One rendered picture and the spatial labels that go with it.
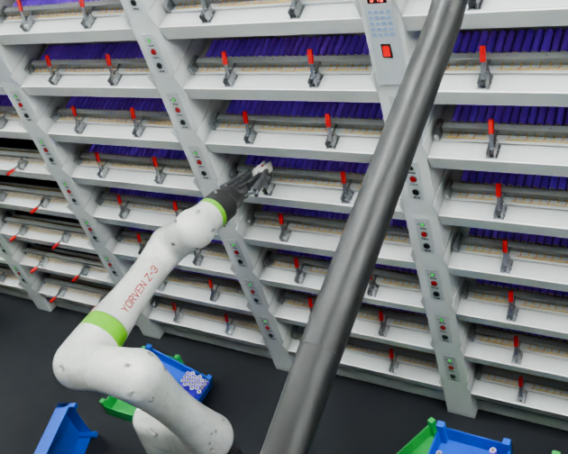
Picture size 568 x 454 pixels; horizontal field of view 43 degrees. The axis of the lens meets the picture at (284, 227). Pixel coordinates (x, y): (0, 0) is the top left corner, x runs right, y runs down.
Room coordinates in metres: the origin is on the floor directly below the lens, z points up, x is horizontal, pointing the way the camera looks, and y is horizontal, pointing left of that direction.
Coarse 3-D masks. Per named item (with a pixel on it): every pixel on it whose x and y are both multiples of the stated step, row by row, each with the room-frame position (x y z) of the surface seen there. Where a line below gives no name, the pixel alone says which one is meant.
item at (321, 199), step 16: (240, 160) 2.02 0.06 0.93; (224, 176) 1.95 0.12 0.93; (272, 192) 1.83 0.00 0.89; (288, 192) 1.80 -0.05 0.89; (304, 192) 1.77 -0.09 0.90; (320, 192) 1.74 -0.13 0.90; (336, 192) 1.71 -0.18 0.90; (304, 208) 1.76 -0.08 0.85; (320, 208) 1.72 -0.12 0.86; (336, 208) 1.68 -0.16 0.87; (400, 208) 1.55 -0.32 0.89
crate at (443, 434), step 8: (440, 424) 1.21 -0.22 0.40; (440, 432) 1.21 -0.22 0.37; (448, 432) 1.21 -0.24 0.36; (456, 432) 1.19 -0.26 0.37; (464, 432) 1.18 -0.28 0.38; (440, 440) 1.21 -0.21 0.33; (448, 440) 1.21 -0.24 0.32; (456, 440) 1.20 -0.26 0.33; (464, 440) 1.18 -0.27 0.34; (472, 440) 1.17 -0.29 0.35; (480, 440) 1.15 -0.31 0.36; (488, 440) 1.14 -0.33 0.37; (496, 440) 1.13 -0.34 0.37; (504, 440) 1.10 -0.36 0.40; (432, 448) 1.17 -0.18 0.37; (440, 448) 1.20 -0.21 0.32; (448, 448) 1.19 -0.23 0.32; (456, 448) 1.18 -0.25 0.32; (464, 448) 1.17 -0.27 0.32; (472, 448) 1.16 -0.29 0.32; (480, 448) 1.15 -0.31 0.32; (488, 448) 1.14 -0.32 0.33; (496, 448) 1.12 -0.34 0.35; (504, 448) 1.09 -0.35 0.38
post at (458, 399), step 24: (360, 0) 1.53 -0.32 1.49; (408, 48) 1.48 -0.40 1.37; (384, 96) 1.53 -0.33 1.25; (384, 120) 1.54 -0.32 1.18; (432, 168) 1.49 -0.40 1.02; (408, 192) 1.52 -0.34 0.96; (432, 192) 1.48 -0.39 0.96; (408, 216) 1.53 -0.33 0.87; (432, 216) 1.49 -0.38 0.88; (432, 264) 1.50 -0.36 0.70; (456, 288) 1.50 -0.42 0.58; (432, 312) 1.52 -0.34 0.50; (432, 336) 1.53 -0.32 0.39; (456, 336) 1.48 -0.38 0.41; (456, 360) 1.49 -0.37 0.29; (456, 384) 1.50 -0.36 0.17; (456, 408) 1.51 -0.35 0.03
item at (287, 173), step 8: (240, 168) 1.95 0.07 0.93; (248, 168) 1.94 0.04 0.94; (280, 168) 1.87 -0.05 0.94; (288, 168) 1.85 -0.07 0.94; (280, 176) 1.86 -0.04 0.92; (288, 176) 1.84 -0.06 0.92; (296, 176) 1.82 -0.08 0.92; (304, 176) 1.80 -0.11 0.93; (312, 176) 1.78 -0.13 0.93; (320, 176) 1.77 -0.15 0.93; (328, 176) 1.75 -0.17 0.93; (336, 176) 1.74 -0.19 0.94; (352, 176) 1.71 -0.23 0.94; (360, 176) 1.69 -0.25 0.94; (320, 184) 1.76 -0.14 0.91
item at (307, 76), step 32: (192, 64) 1.96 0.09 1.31; (224, 64) 1.84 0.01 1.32; (256, 64) 1.83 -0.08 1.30; (288, 64) 1.77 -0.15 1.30; (320, 64) 1.70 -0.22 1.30; (352, 64) 1.65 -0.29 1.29; (192, 96) 1.93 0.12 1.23; (224, 96) 1.85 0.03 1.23; (256, 96) 1.78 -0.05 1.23; (288, 96) 1.72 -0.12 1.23; (320, 96) 1.65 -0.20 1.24; (352, 96) 1.59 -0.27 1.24
